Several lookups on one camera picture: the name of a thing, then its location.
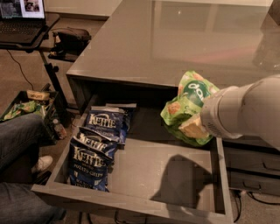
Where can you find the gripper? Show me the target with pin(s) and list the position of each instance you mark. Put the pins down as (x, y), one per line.
(219, 114)

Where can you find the green rice chip bag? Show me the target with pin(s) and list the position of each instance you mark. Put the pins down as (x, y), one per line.
(193, 89)

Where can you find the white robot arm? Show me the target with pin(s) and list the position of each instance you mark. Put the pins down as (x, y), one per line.
(233, 112)

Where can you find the open grey top drawer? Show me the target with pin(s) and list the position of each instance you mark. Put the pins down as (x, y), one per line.
(155, 179)

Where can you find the back blue Kettle chip bag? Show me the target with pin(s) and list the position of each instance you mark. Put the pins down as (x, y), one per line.
(112, 120)

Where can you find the blue kettle chip bag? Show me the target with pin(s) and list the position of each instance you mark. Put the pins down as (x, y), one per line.
(97, 142)
(87, 168)
(112, 120)

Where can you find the middle blue Kettle chip bag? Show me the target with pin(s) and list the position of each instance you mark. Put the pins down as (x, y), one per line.
(97, 142)

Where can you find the front blue Kettle chip bag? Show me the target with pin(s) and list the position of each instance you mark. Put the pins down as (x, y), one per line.
(87, 168)

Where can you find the dark bag on stand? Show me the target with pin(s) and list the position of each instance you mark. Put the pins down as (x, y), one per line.
(68, 43)

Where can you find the green snack bag in crate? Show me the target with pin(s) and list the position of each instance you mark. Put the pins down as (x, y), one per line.
(20, 109)

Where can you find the dark lower side drawers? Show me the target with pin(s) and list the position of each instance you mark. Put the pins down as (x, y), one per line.
(252, 168)

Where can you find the plastic bottle beside crate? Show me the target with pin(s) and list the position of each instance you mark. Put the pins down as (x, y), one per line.
(59, 129)

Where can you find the black plastic crate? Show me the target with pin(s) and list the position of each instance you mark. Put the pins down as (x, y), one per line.
(48, 113)

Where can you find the white sneaker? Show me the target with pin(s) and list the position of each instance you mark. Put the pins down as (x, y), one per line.
(42, 164)

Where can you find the tan packet on crate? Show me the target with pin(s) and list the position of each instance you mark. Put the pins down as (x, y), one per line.
(38, 96)

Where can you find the person's leg in jeans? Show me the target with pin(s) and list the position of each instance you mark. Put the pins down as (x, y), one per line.
(19, 152)

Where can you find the black laptop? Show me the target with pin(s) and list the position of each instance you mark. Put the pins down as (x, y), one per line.
(21, 21)

